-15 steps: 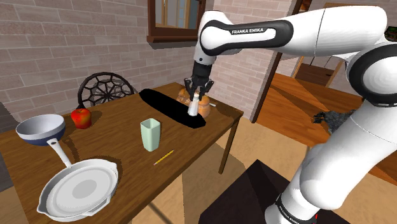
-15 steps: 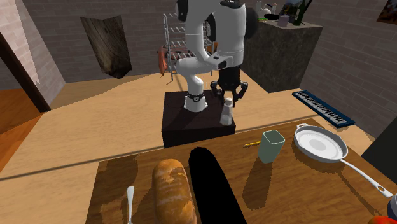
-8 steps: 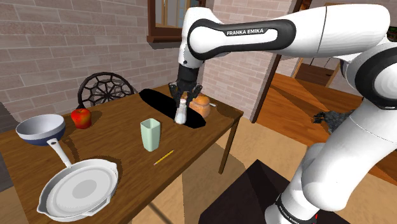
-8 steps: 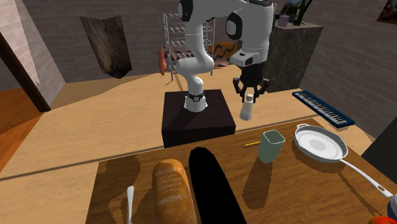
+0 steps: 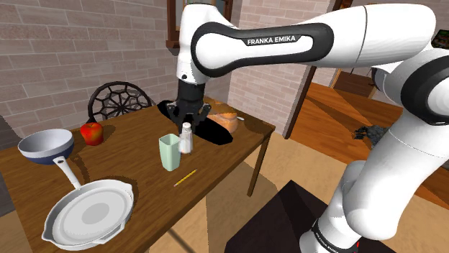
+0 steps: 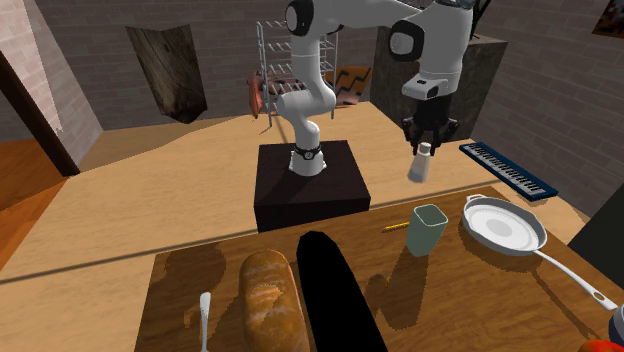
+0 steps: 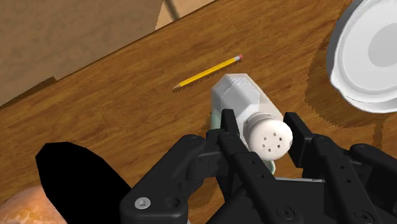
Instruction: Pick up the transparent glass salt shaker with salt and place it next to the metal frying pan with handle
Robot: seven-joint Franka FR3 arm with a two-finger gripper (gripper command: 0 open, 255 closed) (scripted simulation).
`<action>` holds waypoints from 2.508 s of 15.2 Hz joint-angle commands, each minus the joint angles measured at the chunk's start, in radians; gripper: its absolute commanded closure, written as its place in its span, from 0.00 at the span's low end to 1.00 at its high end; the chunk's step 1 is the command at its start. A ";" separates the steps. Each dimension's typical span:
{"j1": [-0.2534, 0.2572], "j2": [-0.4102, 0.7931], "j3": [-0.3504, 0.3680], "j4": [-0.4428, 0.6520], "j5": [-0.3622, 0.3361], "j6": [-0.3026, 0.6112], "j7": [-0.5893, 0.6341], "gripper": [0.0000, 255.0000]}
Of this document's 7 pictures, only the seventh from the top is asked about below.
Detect wooden table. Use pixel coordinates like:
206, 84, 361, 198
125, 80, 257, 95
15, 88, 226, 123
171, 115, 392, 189
0, 0, 397, 224

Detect yellow pencil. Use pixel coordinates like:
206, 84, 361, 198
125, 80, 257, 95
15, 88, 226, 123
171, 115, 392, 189
172, 54, 244, 91

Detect orange round fruit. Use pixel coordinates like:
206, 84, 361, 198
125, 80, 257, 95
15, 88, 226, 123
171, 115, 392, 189
0, 185, 67, 224

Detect white salt shaker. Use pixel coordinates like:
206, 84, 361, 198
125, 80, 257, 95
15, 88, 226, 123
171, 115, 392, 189
209, 73, 294, 175

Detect black rounded object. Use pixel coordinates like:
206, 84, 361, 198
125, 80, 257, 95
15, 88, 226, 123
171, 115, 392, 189
34, 141, 133, 224

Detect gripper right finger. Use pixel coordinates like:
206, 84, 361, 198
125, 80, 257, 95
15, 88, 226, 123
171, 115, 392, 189
283, 111, 397, 224

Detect white plate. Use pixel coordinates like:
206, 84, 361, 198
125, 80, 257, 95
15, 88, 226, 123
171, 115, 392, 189
326, 0, 397, 115

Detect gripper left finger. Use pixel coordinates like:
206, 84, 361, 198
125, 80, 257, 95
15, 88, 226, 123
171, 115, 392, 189
120, 108, 304, 224

